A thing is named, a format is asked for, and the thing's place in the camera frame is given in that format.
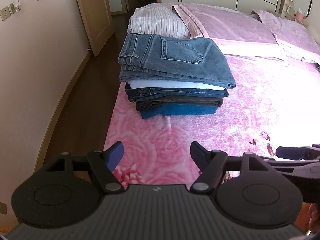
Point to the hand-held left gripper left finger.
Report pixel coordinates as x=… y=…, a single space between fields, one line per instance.
x=115 y=156

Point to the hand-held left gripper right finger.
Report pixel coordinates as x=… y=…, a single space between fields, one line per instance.
x=200 y=156

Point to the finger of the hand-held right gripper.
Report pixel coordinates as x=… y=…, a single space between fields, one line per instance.
x=295 y=165
x=287 y=152

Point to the light blue jeans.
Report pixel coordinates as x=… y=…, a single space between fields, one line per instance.
x=180 y=62

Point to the person's right hand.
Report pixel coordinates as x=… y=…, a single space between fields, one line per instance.
x=312 y=215

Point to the folded blue sweater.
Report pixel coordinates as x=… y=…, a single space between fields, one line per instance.
x=175 y=110

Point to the folded brown pants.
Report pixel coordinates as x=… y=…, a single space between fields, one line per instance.
x=180 y=102

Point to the pink floral blanket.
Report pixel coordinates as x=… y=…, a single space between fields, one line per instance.
x=250 y=105

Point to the folded dark blue jeans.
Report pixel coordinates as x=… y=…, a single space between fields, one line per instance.
x=175 y=93

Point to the folded white garment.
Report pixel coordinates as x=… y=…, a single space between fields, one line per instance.
x=155 y=84

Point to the white nightstand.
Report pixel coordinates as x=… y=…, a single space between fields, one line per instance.
x=290 y=18

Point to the pink cup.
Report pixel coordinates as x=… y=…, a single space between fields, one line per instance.
x=300 y=17

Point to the wooden door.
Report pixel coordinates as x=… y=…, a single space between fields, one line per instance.
x=95 y=17

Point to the small white cosmetics shelf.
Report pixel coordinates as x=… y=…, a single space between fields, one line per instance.
x=288 y=5

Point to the oval mirror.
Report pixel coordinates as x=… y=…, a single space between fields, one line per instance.
x=302 y=0

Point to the beige socket with white plug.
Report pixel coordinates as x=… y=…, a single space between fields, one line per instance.
x=13 y=7

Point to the beige wall socket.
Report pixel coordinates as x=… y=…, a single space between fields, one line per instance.
x=5 y=13
x=3 y=208

